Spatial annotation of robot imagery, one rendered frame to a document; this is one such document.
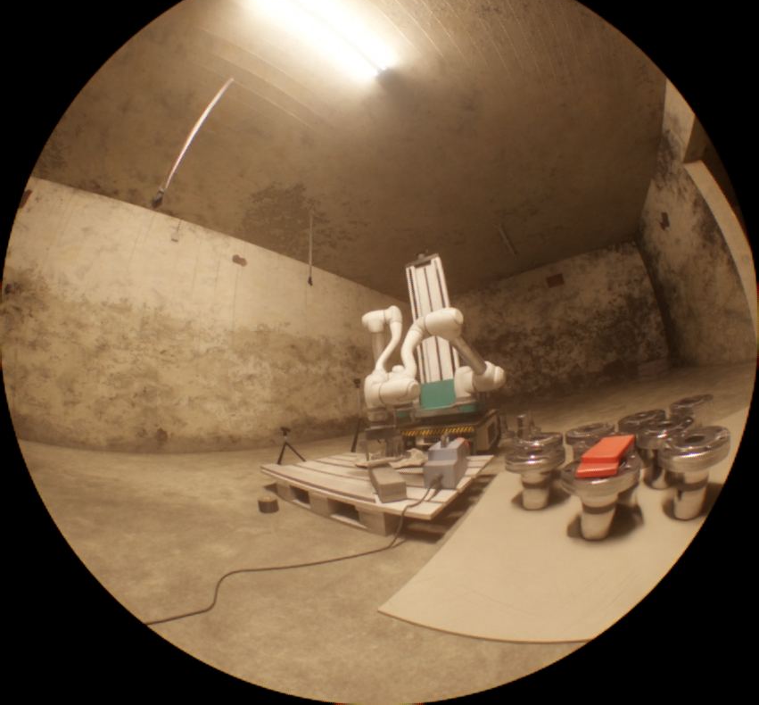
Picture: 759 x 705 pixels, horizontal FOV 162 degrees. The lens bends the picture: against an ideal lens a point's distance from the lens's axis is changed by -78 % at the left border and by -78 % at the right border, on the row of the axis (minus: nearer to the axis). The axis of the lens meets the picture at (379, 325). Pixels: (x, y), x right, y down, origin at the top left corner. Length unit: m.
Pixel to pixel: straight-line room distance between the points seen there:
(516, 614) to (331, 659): 0.40
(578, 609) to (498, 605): 0.19
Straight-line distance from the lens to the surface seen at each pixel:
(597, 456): 0.86
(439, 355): 2.27
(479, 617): 0.74
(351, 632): 0.75
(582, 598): 0.78
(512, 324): 6.36
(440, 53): 2.58
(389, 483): 1.09
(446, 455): 1.24
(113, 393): 3.36
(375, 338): 2.15
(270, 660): 0.72
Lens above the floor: 0.56
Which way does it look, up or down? 16 degrees up
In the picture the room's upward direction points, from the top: 6 degrees counter-clockwise
